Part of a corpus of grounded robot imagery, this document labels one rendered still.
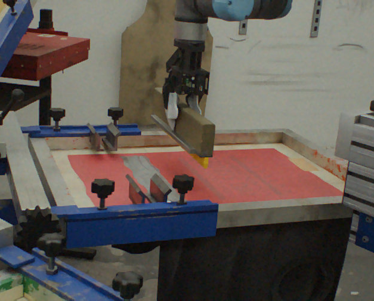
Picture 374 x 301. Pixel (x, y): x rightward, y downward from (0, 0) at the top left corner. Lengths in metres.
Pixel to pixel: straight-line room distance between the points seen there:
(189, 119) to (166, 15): 2.15
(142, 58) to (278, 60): 0.88
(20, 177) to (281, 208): 0.53
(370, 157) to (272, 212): 0.25
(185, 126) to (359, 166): 0.41
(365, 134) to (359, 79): 3.01
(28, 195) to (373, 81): 3.35
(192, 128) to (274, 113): 2.58
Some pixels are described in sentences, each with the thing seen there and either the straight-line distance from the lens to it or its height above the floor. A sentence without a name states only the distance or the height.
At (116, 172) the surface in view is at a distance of 1.55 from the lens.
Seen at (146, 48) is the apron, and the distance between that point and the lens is 3.47.
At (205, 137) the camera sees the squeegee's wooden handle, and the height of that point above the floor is 1.11.
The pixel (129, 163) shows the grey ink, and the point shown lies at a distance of 1.61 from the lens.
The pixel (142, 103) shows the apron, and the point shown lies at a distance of 3.52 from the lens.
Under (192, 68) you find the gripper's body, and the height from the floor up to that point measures 1.24.
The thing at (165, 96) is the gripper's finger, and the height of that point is 1.16.
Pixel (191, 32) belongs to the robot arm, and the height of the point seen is 1.31.
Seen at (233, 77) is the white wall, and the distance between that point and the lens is 3.76.
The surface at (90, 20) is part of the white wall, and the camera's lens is 3.45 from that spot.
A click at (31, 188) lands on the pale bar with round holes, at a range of 1.20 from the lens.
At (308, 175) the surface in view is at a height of 0.95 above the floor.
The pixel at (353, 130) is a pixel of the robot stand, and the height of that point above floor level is 1.18.
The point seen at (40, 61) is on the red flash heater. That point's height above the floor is 1.08.
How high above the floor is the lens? 1.47
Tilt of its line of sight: 17 degrees down
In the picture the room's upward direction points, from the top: 5 degrees clockwise
